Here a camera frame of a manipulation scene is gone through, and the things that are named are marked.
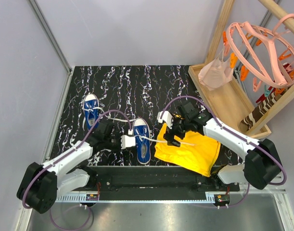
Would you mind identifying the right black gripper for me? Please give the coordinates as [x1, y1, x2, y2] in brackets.
[163, 114, 191, 148]

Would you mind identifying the white shoelace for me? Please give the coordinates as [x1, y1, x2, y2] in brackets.
[134, 135, 196, 146]

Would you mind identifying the blue sneaker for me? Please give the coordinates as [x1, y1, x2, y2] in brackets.
[82, 93, 99, 130]
[133, 118, 151, 165]

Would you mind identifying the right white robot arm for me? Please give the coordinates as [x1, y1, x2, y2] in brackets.
[157, 101, 282, 191]

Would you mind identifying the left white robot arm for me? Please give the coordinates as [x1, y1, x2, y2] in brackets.
[16, 121, 123, 214]

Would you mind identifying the yellow folded cloth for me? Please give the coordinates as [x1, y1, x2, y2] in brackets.
[154, 124, 221, 177]

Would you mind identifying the white shoelace far sneaker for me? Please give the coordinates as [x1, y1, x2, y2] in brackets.
[83, 107, 135, 124]

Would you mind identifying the black marble pattern mat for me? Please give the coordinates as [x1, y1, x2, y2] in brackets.
[50, 65, 248, 167]

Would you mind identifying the brown striped cloth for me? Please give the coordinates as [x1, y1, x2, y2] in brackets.
[239, 93, 282, 131]

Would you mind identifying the pink mesh bag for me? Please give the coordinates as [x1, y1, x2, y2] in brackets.
[198, 50, 233, 90]

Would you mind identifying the aluminium corner profile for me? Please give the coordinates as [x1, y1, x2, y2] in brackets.
[27, 0, 72, 73]

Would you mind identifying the pink round clothes hanger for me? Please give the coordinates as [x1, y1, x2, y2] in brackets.
[223, 13, 294, 92]

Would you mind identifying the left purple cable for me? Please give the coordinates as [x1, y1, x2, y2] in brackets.
[21, 109, 133, 230]

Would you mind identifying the purple cable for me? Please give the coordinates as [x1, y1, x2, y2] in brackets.
[160, 95, 287, 209]
[21, 109, 133, 230]

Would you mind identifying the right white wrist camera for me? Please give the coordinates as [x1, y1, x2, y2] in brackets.
[157, 111, 173, 128]

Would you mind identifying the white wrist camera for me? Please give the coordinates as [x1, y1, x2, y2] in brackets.
[121, 135, 136, 150]
[157, 111, 173, 128]

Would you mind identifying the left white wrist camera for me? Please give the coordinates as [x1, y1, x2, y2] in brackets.
[121, 135, 136, 150]

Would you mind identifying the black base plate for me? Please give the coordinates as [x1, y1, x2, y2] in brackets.
[77, 166, 246, 204]

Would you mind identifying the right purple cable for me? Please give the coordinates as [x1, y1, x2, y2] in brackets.
[160, 95, 287, 209]

